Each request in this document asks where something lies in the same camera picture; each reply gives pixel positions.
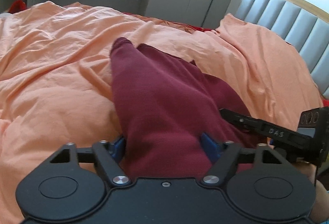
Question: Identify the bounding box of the person's right hand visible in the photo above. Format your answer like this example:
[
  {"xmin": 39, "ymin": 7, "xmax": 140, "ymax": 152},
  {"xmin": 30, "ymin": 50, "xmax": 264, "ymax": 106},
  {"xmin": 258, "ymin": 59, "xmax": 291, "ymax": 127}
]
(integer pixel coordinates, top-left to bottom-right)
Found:
[{"xmin": 293, "ymin": 162, "xmax": 329, "ymax": 223}]

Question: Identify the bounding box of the bright red object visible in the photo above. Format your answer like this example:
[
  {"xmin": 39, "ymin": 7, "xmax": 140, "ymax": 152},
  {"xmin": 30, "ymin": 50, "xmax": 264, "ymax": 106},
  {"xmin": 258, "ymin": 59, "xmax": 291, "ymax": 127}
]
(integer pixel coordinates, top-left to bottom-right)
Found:
[{"xmin": 8, "ymin": 0, "xmax": 27, "ymax": 14}]

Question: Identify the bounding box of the dark red long-sleeve shirt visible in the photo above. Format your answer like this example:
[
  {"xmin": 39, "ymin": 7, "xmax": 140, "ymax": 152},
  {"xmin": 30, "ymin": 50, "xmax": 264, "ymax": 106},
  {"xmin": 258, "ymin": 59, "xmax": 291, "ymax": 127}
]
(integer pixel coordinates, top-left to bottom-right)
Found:
[{"xmin": 110, "ymin": 38, "xmax": 266, "ymax": 178}]

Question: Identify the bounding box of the orange duvet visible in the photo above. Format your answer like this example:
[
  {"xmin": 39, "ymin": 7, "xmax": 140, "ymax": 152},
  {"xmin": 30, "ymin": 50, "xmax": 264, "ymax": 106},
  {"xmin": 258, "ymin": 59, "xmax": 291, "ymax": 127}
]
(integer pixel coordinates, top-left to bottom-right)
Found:
[{"xmin": 1, "ymin": 1, "xmax": 323, "ymax": 223}]

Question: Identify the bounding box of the grey padded headboard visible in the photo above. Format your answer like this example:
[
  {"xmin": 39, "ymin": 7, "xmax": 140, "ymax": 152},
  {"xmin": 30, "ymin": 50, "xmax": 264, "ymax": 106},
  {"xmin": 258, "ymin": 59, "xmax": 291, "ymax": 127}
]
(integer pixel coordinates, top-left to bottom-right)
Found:
[{"xmin": 234, "ymin": 0, "xmax": 329, "ymax": 99}]

